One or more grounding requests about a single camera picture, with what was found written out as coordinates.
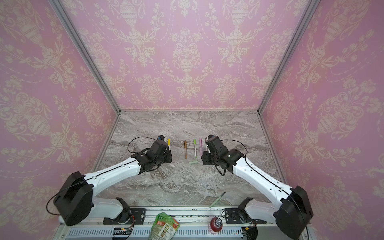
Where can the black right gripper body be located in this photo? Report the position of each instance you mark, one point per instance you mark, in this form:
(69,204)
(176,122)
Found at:
(207,157)

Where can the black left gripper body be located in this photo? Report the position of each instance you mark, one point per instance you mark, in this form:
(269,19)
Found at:
(167,157)

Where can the white green pen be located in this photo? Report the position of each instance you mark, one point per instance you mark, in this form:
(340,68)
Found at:
(195,151)

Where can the pale green pen dark tip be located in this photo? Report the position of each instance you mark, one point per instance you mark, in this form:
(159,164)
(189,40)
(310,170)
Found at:
(217,200)

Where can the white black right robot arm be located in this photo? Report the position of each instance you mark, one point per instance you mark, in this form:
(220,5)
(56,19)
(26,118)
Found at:
(291,211)

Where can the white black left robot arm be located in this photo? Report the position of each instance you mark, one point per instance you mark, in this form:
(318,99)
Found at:
(78,200)

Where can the red emergency stop button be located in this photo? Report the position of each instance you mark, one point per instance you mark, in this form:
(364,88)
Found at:
(216,225)

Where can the green snack bag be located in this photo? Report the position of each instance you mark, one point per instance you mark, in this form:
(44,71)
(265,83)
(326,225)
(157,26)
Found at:
(164,227)

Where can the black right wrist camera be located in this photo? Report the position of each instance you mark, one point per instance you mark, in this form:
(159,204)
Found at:
(214,144)

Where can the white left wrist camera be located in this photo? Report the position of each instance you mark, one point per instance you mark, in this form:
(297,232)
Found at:
(161,137)

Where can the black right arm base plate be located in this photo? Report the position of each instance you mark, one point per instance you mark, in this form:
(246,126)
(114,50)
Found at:
(237,216)

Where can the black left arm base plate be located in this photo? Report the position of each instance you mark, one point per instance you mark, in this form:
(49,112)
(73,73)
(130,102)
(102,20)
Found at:
(135,216)

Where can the aluminium front rail frame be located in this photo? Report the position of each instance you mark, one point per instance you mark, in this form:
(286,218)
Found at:
(194,223)

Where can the aluminium left corner post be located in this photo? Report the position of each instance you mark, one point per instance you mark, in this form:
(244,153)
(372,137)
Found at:
(75,36)

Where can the aluminium corner post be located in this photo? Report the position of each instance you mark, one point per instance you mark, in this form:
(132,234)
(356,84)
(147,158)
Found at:
(75,36)
(295,39)

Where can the aluminium right corner post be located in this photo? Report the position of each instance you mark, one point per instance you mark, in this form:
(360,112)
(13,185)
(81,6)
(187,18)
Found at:
(295,39)

